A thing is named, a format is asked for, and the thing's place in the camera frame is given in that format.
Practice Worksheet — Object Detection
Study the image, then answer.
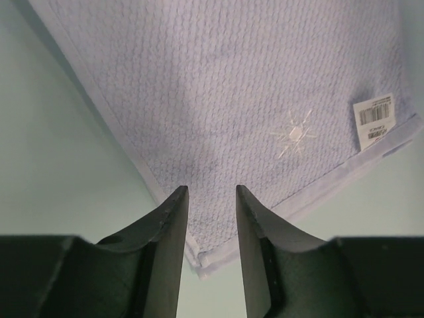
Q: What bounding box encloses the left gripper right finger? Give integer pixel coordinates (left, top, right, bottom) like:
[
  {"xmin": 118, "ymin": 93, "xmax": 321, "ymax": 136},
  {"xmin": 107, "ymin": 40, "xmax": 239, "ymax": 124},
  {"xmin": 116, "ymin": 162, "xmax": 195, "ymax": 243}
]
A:
[{"xmin": 236, "ymin": 185, "xmax": 423, "ymax": 317}]

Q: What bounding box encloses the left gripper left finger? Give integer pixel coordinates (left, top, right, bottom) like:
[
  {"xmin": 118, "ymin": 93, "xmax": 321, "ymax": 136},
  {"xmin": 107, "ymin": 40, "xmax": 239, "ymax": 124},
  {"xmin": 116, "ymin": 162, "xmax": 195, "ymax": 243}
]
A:
[{"xmin": 1, "ymin": 186, "xmax": 189, "ymax": 317}]

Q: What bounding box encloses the lavender white cloth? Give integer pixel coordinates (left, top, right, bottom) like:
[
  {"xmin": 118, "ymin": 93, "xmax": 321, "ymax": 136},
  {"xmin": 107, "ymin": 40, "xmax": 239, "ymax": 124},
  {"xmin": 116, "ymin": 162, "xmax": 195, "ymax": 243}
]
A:
[{"xmin": 31, "ymin": 1, "xmax": 423, "ymax": 278}]

